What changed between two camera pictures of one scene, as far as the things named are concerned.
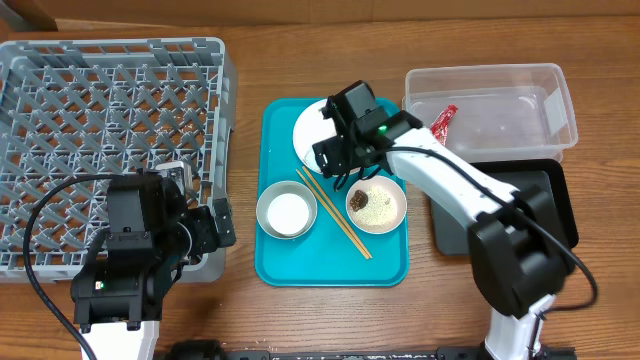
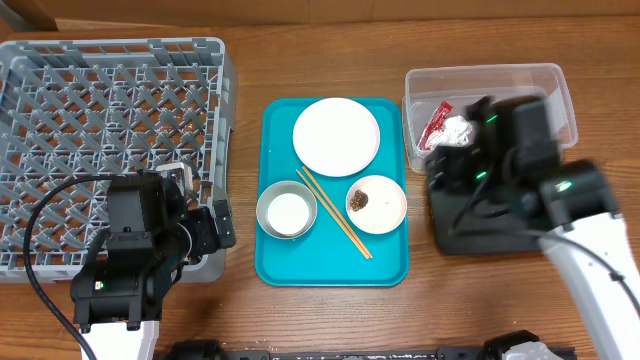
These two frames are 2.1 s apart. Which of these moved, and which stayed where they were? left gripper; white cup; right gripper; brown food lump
Moved: right gripper
Stayed: left gripper; white cup; brown food lump
